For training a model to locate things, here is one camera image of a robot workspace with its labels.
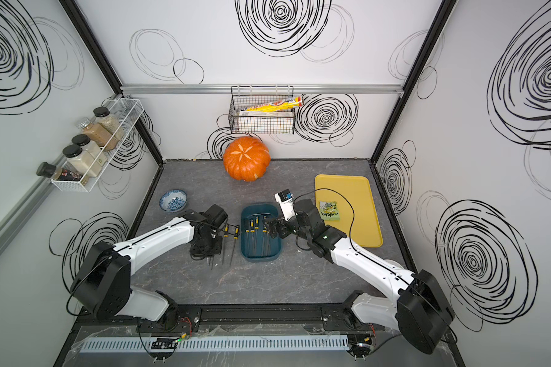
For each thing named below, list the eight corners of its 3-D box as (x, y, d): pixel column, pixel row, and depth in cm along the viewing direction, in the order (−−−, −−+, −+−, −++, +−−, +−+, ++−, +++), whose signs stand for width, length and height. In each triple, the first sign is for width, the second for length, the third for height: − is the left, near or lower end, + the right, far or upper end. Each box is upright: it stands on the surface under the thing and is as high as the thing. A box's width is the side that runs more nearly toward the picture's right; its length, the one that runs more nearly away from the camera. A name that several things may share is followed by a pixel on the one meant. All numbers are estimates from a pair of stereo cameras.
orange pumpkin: (223, 179, 114) (216, 156, 102) (241, 156, 125) (237, 133, 113) (256, 190, 110) (253, 168, 98) (272, 165, 121) (271, 142, 109)
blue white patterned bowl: (160, 214, 102) (156, 208, 98) (167, 195, 109) (163, 189, 105) (186, 214, 102) (183, 208, 98) (192, 195, 109) (189, 189, 105)
